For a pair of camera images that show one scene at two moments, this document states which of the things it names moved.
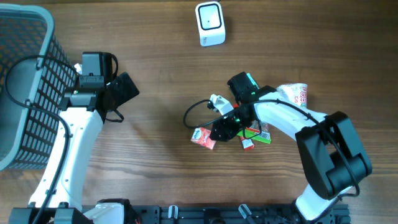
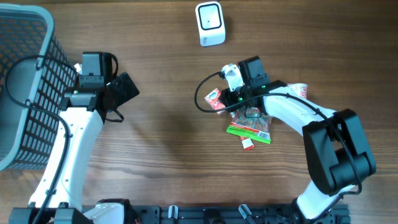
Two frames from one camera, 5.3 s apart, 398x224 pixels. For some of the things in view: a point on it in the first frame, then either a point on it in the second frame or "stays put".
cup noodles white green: (296, 93) stays put
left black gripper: (125, 95) stays put
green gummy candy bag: (258, 131) stays put
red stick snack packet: (247, 144) stays put
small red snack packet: (202, 136) -> (212, 98)
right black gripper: (226, 130) -> (229, 101)
